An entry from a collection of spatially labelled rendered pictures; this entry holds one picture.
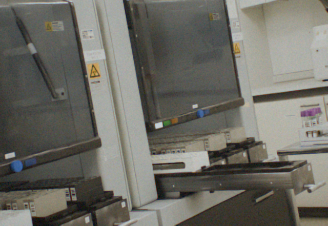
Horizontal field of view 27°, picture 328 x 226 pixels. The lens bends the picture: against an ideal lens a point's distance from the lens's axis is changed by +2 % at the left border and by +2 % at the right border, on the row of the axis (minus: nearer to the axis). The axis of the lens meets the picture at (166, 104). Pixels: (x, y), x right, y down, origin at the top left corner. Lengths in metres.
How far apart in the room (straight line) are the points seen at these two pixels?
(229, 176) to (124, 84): 0.45
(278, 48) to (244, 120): 2.60
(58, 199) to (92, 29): 0.54
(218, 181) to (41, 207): 0.57
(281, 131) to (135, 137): 2.58
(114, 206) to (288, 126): 2.81
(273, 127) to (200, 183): 2.57
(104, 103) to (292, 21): 3.31
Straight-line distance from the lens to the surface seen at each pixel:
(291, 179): 2.00
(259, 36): 5.25
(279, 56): 5.31
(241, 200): 2.52
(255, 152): 2.62
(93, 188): 2.01
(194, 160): 2.19
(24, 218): 1.78
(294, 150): 2.32
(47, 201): 1.89
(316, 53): 4.50
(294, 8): 5.24
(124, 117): 2.15
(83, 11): 2.09
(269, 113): 4.69
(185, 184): 2.20
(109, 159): 2.08
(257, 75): 5.13
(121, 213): 1.99
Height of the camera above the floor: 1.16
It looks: 3 degrees down
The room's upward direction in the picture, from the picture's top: 10 degrees counter-clockwise
